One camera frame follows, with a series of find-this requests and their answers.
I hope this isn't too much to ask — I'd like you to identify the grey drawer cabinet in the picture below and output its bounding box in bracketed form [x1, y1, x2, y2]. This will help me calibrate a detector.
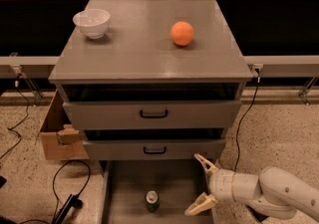
[48, 0, 253, 169]

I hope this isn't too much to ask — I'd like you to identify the white ceramic bowl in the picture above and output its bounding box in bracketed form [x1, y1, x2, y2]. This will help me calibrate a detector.
[73, 9, 111, 39]

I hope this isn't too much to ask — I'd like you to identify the green soda can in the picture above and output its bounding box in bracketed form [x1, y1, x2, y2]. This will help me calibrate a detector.
[145, 190, 160, 212]

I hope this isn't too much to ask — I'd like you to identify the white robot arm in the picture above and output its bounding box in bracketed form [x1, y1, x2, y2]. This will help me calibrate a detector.
[184, 153, 319, 221]

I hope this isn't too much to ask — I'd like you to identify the black power strip left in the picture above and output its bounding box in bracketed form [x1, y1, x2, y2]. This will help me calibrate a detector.
[52, 194, 83, 224]

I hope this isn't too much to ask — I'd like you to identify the black cable right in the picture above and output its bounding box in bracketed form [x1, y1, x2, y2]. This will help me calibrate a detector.
[232, 68, 261, 173]

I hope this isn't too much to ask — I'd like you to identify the black cable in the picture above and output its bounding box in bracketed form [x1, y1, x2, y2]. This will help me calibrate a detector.
[232, 68, 261, 173]
[0, 72, 30, 160]

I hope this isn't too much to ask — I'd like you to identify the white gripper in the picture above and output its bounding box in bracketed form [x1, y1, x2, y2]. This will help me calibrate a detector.
[184, 153, 259, 216]

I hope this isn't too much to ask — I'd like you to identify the grey middle drawer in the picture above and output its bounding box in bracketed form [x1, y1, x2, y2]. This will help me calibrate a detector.
[84, 139, 225, 160]

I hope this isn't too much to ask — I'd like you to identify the grey drawer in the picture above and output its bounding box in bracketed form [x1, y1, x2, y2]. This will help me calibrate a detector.
[63, 101, 241, 130]
[99, 159, 214, 224]
[84, 139, 225, 160]

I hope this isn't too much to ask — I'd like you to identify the grey top drawer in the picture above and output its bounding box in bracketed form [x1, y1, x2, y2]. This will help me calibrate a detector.
[63, 101, 241, 130]

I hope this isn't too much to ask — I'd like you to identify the black cable far left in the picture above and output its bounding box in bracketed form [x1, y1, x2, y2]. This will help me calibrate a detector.
[0, 72, 30, 160]

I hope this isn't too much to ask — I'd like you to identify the grey bottom drawer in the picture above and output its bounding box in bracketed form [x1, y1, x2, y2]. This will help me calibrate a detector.
[99, 159, 214, 224]

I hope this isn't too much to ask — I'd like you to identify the cardboard box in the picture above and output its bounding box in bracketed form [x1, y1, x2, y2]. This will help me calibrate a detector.
[39, 91, 89, 160]

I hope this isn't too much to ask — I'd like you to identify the orange fruit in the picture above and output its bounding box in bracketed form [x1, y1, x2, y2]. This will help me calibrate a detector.
[170, 21, 194, 46]

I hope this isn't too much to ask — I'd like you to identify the black cable left floor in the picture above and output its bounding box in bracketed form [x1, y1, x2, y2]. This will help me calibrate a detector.
[19, 159, 92, 224]

